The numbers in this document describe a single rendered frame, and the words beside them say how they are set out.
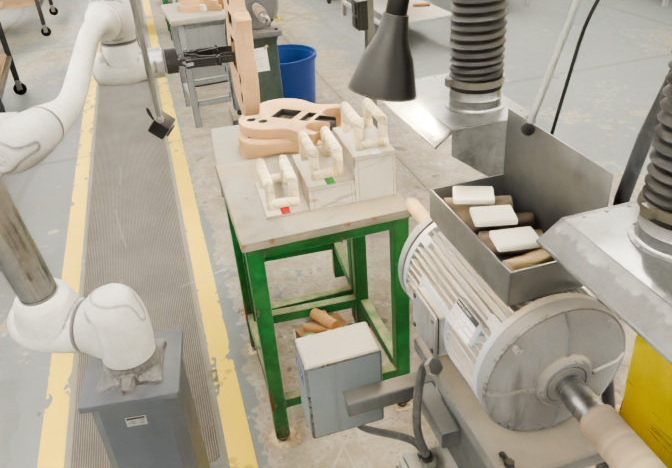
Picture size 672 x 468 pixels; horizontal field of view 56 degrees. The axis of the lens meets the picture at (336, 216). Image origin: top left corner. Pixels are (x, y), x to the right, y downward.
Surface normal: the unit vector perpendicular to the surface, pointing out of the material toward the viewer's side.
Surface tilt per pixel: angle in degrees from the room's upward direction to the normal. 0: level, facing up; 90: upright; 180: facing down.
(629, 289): 38
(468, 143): 90
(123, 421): 90
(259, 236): 0
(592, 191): 90
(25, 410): 0
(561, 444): 0
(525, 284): 90
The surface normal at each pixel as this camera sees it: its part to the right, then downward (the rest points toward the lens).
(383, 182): 0.25, 0.47
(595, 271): -0.64, -0.55
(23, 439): -0.07, -0.86
